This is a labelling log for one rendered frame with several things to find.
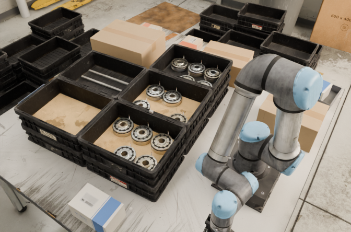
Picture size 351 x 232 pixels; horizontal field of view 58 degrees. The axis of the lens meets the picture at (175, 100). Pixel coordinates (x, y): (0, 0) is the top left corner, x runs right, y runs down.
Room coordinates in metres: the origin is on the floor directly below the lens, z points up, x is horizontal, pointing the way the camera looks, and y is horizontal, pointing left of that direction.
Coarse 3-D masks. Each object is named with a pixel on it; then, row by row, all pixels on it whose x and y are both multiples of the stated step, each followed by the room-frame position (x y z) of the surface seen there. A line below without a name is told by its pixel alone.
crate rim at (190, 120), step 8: (144, 72) 1.42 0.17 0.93; (160, 72) 1.42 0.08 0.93; (136, 80) 1.35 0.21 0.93; (184, 80) 1.35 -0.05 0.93; (128, 88) 1.28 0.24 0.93; (208, 88) 1.28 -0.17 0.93; (120, 96) 1.22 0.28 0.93; (208, 96) 1.22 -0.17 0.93; (200, 104) 1.16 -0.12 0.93; (176, 120) 1.05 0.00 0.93; (192, 120) 1.06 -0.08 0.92
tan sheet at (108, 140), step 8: (104, 136) 1.04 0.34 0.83; (112, 136) 1.04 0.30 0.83; (128, 136) 1.04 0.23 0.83; (96, 144) 0.99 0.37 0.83; (104, 144) 0.99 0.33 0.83; (112, 144) 0.99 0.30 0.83; (120, 144) 0.99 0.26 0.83; (128, 144) 0.99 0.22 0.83; (112, 152) 0.94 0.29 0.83; (136, 152) 0.94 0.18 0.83; (144, 152) 0.94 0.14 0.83; (152, 152) 0.94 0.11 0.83
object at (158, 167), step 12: (108, 108) 1.13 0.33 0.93; (132, 108) 1.14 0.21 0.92; (96, 120) 1.05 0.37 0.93; (168, 120) 1.05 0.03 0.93; (84, 132) 0.97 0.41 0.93; (180, 132) 0.97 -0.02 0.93; (84, 144) 0.91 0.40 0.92; (108, 156) 0.85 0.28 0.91; (120, 156) 0.84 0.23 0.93; (168, 156) 0.85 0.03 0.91; (132, 168) 0.79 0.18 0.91; (144, 168) 0.78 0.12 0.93; (156, 168) 0.78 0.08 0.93
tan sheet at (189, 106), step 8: (144, 96) 1.33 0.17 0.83; (152, 104) 1.27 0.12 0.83; (160, 104) 1.27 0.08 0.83; (184, 104) 1.27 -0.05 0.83; (192, 104) 1.27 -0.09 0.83; (160, 112) 1.20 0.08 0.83; (168, 112) 1.20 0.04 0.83; (176, 112) 1.20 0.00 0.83; (184, 112) 1.20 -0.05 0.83; (192, 112) 1.20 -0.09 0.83
